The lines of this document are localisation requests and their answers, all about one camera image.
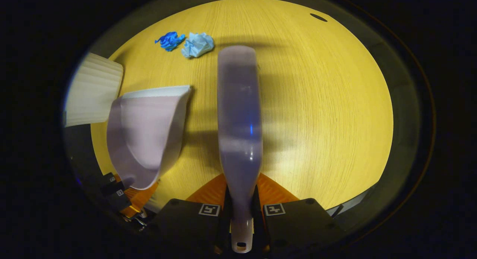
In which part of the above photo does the white garbage bin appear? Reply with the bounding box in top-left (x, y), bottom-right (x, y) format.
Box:
top-left (64, 52), bottom-right (124, 127)

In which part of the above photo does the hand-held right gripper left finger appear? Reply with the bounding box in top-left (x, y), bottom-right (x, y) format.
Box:
top-left (149, 173), bottom-right (231, 254)

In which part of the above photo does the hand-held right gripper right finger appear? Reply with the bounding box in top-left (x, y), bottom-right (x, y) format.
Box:
top-left (255, 173), bottom-right (345, 254)

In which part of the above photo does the small pink broom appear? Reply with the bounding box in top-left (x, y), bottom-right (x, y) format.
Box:
top-left (217, 45), bottom-right (263, 254)

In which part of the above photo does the pink dustpan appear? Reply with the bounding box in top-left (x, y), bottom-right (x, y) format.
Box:
top-left (107, 85), bottom-right (191, 190)

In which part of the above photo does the shiny metal object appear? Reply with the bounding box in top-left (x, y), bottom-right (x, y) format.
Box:
top-left (127, 211), bottom-right (149, 230)

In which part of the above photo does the pale blue paper trash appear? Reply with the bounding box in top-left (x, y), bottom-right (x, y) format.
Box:
top-left (181, 32), bottom-right (215, 59)

